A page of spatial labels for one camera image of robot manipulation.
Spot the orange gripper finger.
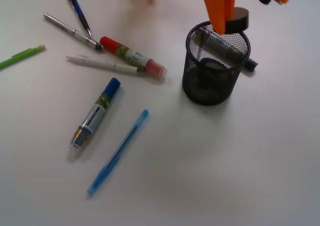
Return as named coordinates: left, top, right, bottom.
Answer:
left=224, top=0, right=235, bottom=21
left=204, top=0, right=226, bottom=34

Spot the small black tape roll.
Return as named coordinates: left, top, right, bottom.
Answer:
left=225, top=7, right=249, bottom=34

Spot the large black tape roll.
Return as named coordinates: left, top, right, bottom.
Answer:
left=193, top=58, right=233, bottom=100

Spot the black mesh pen holder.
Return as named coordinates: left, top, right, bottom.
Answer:
left=182, top=21, right=251, bottom=106

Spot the black marker behind holder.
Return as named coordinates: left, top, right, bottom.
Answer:
left=243, top=58, right=258, bottom=72

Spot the white dotted pen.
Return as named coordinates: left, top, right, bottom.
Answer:
left=66, top=56, right=139, bottom=74

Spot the silver black tip pen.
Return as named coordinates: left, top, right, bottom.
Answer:
left=43, top=13, right=103, bottom=51

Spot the dark blue pen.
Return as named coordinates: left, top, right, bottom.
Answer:
left=68, top=0, right=92, bottom=38

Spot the green pen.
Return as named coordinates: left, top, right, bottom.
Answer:
left=0, top=45, right=46, bottom=70

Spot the light blue pen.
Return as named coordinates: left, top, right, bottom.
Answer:
left=87, top=109, right=149, bottom=197

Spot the red cap marker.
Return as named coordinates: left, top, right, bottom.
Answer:
left=99, top=36, right=167, bottom=79

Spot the blue cap marker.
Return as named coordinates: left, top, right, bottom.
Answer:
left=68, top=78, right=121, bottom=160

